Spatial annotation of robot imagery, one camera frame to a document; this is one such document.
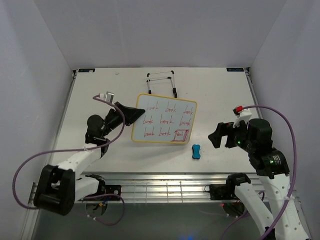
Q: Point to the black metal whiteboard stand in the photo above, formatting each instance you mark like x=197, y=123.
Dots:
x=166, y=78

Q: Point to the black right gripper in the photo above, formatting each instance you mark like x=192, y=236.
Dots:
x=223, y=128

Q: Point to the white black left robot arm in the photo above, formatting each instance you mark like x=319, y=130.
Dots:
x=61, y=185

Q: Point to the blue label sticker left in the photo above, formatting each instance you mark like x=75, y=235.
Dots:
x=86, y=70

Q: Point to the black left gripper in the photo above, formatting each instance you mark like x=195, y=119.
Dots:
x=131, y=114

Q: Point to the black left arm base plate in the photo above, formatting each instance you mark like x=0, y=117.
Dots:
x=106, y=193

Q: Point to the yellow-framed whiteboard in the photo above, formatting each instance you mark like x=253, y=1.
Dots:
x=166, y=120

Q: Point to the aluminium table edge rail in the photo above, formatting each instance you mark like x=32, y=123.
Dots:
x=160, y=188

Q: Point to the blue label sticker right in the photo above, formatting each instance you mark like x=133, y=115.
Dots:
x=235, y=69

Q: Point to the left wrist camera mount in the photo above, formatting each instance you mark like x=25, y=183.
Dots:
x=107, y=97

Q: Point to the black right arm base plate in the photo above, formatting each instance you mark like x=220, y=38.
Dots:
x=219, y=192

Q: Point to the blue label sticker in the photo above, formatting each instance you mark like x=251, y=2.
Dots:
x=86, y=70
x=235, y=69

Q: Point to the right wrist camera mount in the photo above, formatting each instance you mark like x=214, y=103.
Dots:
x=242, y=115

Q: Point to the blue bone-shaped whiteboard eraser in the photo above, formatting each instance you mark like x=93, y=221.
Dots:
x=196, y=151

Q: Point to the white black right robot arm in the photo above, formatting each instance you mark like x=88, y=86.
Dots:
x=279, y=221

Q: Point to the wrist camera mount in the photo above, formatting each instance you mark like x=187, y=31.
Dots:
x=242, y=115
x=107, y=97

